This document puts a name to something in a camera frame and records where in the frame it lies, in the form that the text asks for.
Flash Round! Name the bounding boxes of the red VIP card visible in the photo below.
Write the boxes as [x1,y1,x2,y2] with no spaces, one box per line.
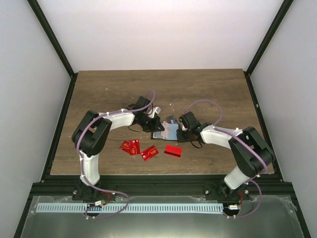
[140,145,159,161]

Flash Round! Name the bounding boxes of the white card red print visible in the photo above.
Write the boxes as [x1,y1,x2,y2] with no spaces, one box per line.
[161,121,171,138]

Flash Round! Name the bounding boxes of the black leather card holder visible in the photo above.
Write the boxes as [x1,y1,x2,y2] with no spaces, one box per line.
[151,121,179,141]

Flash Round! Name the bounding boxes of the black aluminium frame rail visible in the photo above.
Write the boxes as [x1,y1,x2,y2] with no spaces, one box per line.
[29,174,296,198]

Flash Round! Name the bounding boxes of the red magnetic stripe card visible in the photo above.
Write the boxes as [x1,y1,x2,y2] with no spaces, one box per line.
[164,145,182,158]

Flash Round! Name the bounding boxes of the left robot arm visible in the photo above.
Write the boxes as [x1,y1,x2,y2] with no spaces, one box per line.
[71,96,164,200]

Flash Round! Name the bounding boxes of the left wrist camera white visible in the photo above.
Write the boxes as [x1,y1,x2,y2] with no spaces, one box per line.
[148,107,161,119]

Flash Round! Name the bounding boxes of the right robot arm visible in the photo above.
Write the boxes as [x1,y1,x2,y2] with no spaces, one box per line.
[176,112,276,200]

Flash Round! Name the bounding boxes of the light blue slotted cable duct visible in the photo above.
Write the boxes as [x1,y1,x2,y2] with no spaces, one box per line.
[36,203,223,214]

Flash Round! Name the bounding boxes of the red VIP card overlapped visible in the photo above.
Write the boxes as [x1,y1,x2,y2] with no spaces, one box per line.
[129,139,140,155]

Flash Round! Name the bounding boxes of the metal sheet front panel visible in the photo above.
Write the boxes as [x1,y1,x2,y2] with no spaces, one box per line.
[21,196,304,238]

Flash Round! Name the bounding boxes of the black VIP card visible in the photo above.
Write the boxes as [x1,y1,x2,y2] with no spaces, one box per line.
[165,115,178,124]

